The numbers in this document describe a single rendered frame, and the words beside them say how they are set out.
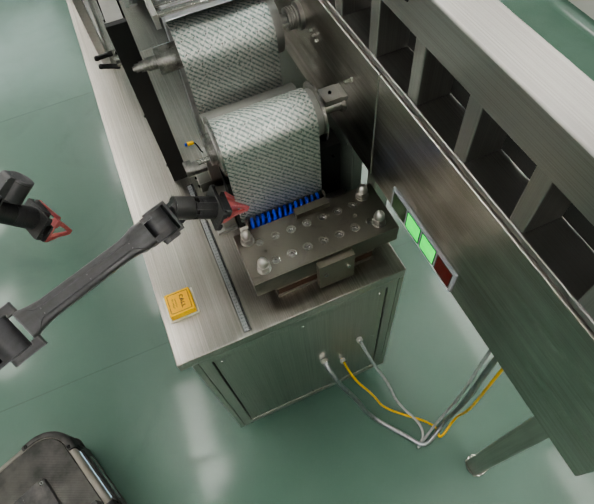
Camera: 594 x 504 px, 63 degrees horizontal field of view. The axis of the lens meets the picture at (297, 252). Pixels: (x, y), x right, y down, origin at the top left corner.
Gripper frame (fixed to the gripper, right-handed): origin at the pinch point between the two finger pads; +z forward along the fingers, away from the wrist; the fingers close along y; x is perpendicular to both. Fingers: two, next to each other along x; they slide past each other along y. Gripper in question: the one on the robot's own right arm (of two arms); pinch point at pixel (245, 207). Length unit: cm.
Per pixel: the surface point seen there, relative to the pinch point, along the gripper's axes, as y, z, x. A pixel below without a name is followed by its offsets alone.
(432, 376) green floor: 38, 101, -65
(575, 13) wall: -128, 281, 46
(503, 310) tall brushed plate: 57, 15, 34
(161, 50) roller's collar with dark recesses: -30.3, -19.2, 22.1
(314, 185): 0.5, 17.4, 8.7
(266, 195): 0.3, 4.2, 4.7
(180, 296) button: 8.4, -13.3, -25.6
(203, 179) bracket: -8.5, -9.3, 1.5
